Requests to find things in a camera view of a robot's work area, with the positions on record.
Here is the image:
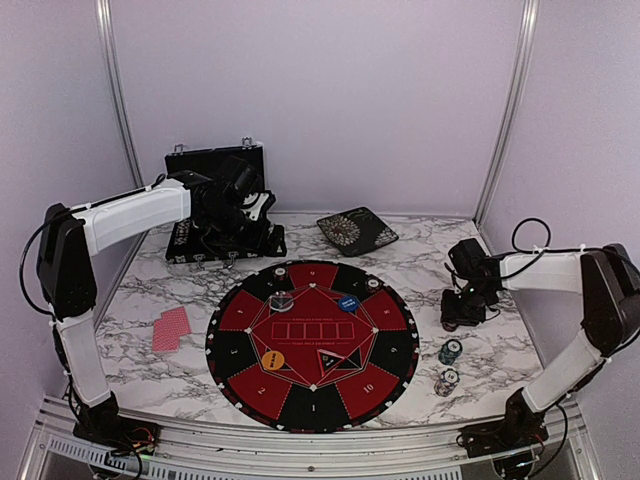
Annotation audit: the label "aluminium corner post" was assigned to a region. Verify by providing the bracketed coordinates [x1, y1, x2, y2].
[94, 0, 146, 194]
[473, 0, 540, 230]

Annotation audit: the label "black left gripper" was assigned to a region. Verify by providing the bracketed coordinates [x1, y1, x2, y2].
[201, 201, 286, 257]

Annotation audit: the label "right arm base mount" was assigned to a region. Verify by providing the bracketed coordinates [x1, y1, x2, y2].
[456, 421, 549, 458]

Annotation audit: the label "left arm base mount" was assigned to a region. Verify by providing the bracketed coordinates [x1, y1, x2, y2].
[73, 418, 160, 456]

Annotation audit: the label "beige blue chip row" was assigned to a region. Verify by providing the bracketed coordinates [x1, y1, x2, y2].
[170, 220, 191, 251]

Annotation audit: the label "black poker chip case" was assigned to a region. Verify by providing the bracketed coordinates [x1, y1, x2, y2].
[165, 138, 264, 264]

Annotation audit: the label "black floral square plate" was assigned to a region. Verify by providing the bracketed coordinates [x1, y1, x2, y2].
[316, 206, 399, 257]

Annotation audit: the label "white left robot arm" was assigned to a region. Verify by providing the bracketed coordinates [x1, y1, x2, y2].
[30, 167, 287, 445]

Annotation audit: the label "green chip stack on table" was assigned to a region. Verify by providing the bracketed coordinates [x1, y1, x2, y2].
[438, 339, 463, 366]

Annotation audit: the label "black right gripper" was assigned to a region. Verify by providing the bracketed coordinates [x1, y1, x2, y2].
[442, 282, 495, 327]

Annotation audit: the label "round red black poker mat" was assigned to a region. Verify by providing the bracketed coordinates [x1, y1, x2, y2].
[205, 261, 420, 433]

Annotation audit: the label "left aluminium corner post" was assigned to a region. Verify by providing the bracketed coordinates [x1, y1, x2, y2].
[94, 0, 146, 194]

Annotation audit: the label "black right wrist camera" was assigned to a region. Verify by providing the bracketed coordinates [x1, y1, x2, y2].
[448, 238, 492, 280]

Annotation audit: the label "grey chip stack on table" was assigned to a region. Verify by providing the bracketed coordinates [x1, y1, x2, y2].
[434, 368, 460, 397]

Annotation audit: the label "orange big blind button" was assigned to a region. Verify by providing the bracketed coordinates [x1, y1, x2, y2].
[261, 350, 285, 371]

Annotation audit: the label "right aluminium corner post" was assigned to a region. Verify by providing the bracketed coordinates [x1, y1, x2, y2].
[473, 0, 540, 230]

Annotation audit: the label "clear round dealer button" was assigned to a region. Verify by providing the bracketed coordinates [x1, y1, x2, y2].
[269, 291, 294, 313]

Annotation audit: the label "red playing card deck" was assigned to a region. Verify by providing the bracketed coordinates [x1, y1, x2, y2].
[152, 306, 192, 353]

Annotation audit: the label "blue small blind button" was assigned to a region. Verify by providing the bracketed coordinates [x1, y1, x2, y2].
[338, 296, 359, 312]

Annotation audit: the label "aluminium front rail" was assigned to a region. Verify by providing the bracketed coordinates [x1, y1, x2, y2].
[19, 399, 601, 480]

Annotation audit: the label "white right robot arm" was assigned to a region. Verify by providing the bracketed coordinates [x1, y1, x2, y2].
[433, 219, 639, 456]

